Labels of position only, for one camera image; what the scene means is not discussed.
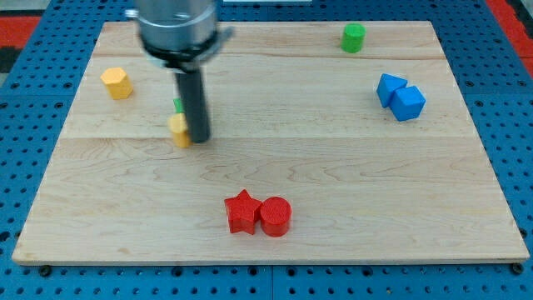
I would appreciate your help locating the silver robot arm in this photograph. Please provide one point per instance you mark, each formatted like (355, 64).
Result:
(182, 35)

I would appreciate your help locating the green block behind rod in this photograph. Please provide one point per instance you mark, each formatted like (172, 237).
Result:
(178, 105)

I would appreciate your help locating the blue cube block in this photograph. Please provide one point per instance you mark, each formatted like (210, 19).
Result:
(407, 103)

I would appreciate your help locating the red cylinder block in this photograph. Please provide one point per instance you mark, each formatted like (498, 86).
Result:
(275, 215)

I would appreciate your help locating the wooden board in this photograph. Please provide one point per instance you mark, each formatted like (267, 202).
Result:
(292, 116)

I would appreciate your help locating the blue triangle block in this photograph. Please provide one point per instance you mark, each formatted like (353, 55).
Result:
(387, 85)

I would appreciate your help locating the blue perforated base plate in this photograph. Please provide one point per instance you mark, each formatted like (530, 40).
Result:
(42, 83)

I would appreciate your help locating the red star block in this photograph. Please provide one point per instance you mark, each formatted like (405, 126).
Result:
(242, 212)

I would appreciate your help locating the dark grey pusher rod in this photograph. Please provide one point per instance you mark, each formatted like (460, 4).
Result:
(191, 92)

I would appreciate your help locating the yellow heart block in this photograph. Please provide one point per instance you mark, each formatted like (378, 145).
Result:
(178, 128)

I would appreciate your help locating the yellow hexagon block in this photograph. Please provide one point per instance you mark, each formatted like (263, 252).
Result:
(117, 83)

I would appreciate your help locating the green cylinder block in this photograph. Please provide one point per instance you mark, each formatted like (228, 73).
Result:
(353, 37)

